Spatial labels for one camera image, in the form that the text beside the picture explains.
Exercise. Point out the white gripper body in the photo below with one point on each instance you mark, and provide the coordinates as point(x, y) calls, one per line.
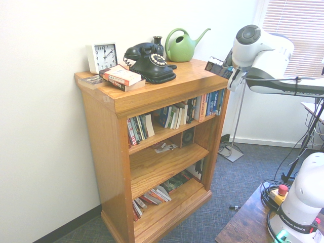
point(235, 81)

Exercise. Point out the dark glossy paperback book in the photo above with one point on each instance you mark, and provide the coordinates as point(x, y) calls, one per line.
point(217, 67)

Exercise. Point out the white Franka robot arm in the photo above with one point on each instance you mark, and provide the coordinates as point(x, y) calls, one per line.
point(265, 55)

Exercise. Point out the thick orange book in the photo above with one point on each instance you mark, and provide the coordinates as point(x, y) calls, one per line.
point(203, 108)

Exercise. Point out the thick white book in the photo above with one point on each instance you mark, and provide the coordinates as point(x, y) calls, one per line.
point(198, 107)

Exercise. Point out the black spined book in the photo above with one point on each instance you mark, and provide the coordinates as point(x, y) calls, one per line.
point(191, 111)

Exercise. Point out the blue paperback book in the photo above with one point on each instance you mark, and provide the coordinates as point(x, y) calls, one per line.
point(164, 117)

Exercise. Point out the white book with black print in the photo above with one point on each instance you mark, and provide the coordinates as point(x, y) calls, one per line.
point(197, 168)

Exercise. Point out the dark green spined book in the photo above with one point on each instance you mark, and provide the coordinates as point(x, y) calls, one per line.
point(137, 130)

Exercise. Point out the dark green flat book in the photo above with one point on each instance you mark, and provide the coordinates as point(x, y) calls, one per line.
point(177, 182)

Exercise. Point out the red and white spined book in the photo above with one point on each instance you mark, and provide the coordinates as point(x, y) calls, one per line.
point(130, 132)

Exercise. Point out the white leaning book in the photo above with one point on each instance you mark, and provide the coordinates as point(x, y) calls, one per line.
point(163, 193)

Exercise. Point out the thin dark flat book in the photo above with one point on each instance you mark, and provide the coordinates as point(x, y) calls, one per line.
point(91, 81)

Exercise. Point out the orange spined book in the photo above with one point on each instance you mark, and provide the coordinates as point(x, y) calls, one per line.
point(152, 198)

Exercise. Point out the red leaning book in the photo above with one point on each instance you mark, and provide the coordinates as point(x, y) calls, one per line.
point(136, 215)

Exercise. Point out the blue Thailand guidebook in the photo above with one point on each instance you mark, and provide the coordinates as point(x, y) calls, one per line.
point(217, 102)

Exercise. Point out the blue spined guidebook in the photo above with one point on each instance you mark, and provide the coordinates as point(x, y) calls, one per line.
point(210, 105)

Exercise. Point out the plain white paperback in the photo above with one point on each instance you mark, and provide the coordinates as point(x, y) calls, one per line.
point(181, 114)

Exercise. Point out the green plastic watering can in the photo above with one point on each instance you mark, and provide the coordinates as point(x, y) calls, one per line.
point(181, 49)

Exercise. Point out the white and green paperback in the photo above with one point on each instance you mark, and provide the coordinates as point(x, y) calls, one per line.
point(173, 117)

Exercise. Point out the small round dark speaker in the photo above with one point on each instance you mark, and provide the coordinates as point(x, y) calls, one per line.
point(188, 136)

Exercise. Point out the white board panel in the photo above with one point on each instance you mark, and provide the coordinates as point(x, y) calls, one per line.
point(312, 107)

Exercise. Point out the black rotary telephone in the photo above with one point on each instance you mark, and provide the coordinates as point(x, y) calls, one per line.
point(152, 65)

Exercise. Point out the small black vase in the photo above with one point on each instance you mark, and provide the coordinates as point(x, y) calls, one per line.
point(158, 43)

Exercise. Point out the window blinds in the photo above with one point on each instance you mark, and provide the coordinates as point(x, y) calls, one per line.
point(298, 22)

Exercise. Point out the paperback with cream pages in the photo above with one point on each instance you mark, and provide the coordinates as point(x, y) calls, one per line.
point(150, 125)

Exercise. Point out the loose photo cards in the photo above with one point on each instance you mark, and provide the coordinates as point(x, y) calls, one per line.
point(164, 148)

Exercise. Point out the dark spined paperback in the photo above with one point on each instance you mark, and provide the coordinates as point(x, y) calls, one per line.
point(143, 127)

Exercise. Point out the dark paperback with red lettering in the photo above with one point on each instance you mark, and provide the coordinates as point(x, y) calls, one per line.
point(129, 86)

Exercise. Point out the black tripod stand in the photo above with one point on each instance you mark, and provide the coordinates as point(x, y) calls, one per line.
point(287, 177)

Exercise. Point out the orange and white paperback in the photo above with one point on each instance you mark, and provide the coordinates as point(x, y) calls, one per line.
point(121, 75)

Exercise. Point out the wooden oak bookshelf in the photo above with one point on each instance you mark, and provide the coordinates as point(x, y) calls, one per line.
point(157, 167)

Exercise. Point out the yellow emergency stop button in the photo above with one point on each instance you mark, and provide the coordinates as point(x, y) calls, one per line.
point(279, 193)

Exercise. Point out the small black plug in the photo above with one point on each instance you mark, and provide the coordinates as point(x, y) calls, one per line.
point(234, 207)

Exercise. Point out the white square analog clock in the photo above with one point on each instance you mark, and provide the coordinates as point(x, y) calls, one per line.
point(103, 57)

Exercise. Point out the small white leaning paperback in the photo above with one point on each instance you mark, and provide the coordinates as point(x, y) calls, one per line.
point(140, 203)

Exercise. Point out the metal camera stand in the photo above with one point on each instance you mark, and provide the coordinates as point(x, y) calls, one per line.
point(231, 153)

